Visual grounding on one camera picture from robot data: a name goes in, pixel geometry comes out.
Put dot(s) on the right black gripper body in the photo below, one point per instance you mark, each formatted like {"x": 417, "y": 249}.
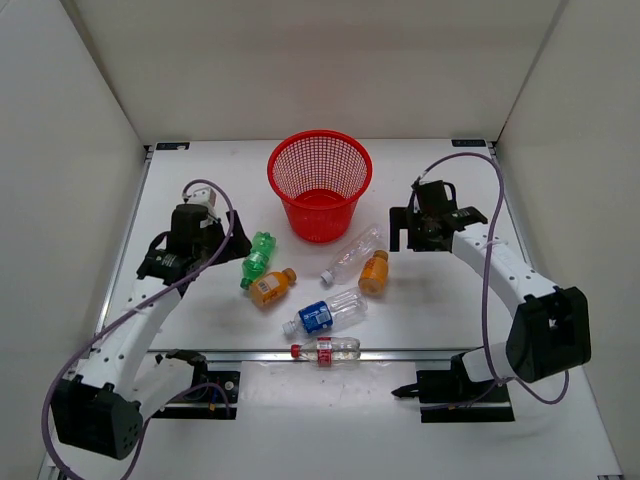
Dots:
{"x": 425, "y": 237}

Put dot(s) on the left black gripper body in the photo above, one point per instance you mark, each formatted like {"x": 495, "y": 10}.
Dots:
{"x": 208, "y": 247}

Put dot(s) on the green plastic bottle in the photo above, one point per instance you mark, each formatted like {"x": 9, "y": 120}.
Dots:
{"x": 255, "y": 264}

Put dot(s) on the orange bottle with barcode label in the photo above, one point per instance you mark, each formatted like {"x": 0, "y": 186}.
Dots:
{"x": 272, "y": 286}

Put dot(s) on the clear unlabelled plastic bottle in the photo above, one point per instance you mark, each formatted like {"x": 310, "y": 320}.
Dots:
{"x": 350, "y": 260}

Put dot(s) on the orange juice bottle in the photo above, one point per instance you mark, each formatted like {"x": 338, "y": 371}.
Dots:
{"x": 373, "y": 278}

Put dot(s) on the clear bottle with blue label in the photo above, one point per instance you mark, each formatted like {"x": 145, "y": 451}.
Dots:
{"x": 336, "y": 312}

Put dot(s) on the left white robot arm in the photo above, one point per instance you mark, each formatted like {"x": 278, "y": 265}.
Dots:
{"x": 104, "y": 406}

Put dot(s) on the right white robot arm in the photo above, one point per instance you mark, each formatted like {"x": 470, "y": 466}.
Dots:
{"x": 550, "y": 331}

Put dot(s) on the red plastic mesh bin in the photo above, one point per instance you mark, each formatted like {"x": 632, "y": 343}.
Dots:
{"x": 319, "y": 176}

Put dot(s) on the right black table label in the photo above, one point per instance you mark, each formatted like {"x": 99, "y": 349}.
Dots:
{"x": 468, "y": 143}

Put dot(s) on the black table label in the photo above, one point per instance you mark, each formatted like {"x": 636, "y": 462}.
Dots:
{"x": 468, "y": 143}
{"x": 172, "y": 146}

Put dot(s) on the left black table label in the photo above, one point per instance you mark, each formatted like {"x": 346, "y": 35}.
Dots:
{"x": 172, "y": 146}

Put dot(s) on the clear bottle with red label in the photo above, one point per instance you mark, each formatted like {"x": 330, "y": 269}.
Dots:
{"x": 327, "y": 351}

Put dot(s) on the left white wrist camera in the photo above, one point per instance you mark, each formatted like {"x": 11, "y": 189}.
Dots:
{"x": 205, "y": 196}

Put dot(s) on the aluminium rail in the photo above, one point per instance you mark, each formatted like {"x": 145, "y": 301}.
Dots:
{"x": 368, "y": 354}

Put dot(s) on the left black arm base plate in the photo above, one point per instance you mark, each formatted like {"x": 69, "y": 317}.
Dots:
{"x": 207, "y": 403}

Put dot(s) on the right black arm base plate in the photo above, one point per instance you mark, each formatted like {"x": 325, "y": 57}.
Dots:
{"x": 446, "y": 398}

